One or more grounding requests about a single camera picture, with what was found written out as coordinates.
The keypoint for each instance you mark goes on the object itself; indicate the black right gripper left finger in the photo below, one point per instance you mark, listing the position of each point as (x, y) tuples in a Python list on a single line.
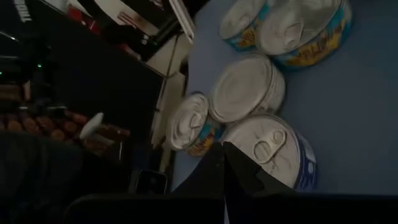
[(208, 177)]

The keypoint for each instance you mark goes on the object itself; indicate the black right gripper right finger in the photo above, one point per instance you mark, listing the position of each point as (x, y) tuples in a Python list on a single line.
[(245, 177)]

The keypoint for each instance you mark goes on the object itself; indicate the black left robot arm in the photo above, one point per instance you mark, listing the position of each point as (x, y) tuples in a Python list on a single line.
[(25, 37)]

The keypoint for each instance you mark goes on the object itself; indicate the dark rectangular device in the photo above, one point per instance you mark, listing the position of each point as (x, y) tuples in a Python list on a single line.
[(151, 182)]

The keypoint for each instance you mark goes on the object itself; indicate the green Bumble Bee tuna can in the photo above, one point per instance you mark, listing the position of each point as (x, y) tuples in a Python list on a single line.
[(245, 88)]

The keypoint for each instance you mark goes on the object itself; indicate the blue table mat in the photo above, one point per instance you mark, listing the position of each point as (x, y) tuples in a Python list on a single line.
[(342, 124)]

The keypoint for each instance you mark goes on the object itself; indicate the white oval object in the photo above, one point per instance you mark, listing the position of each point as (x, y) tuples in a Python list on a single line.
[(91, 124)]

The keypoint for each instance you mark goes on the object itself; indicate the red object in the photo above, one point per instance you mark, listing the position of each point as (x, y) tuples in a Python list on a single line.
[(82, 20)]

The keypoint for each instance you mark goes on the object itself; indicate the white bracket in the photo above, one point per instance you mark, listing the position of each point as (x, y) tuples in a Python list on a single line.
[(183, 18)]

